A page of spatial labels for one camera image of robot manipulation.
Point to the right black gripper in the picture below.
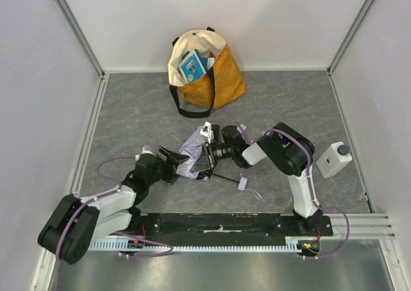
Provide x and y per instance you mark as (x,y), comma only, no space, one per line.
(209,155)

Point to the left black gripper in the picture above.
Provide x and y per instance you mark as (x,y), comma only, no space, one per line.
(167,164)

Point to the lavender folding umbrella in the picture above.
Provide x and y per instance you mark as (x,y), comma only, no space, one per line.
(231,145)

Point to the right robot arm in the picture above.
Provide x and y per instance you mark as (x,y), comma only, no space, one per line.
(287,149)

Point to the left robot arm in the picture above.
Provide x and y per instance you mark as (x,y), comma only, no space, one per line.
(76,223)

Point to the yellow canvas tote bag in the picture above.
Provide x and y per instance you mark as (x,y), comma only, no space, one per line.
(221,84)

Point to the blue boxed item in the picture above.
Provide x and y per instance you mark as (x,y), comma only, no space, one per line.
(192,66)

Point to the white card in bag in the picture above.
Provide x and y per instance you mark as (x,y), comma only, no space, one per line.
(210,62)

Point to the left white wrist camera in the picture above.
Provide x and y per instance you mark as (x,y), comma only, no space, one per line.
(148,150)

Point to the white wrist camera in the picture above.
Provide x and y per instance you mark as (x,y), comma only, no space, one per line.
(148,150)
(211,132)

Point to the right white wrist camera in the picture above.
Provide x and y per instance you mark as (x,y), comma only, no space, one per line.
(211,132)

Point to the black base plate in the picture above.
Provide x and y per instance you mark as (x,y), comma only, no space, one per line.
(223,229)

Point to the light blue cable duct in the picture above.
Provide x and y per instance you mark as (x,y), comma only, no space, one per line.
(128,245)

